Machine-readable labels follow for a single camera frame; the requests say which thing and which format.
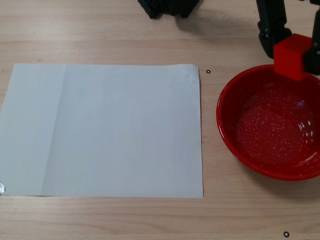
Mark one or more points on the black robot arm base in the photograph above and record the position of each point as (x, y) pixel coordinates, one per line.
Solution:
(170, 6)

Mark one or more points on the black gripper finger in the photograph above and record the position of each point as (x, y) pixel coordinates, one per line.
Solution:
(271, 22)
(315, 60)

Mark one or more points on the white paper sheet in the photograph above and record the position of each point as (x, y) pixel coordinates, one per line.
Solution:
(112, 130)

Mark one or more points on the red cube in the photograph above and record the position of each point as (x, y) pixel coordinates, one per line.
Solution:
(288, 60)

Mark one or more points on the red speckled bowl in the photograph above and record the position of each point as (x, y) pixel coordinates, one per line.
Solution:
(268, 130)

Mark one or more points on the grey tape piece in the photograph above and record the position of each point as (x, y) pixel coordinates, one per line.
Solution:
(2, 188)

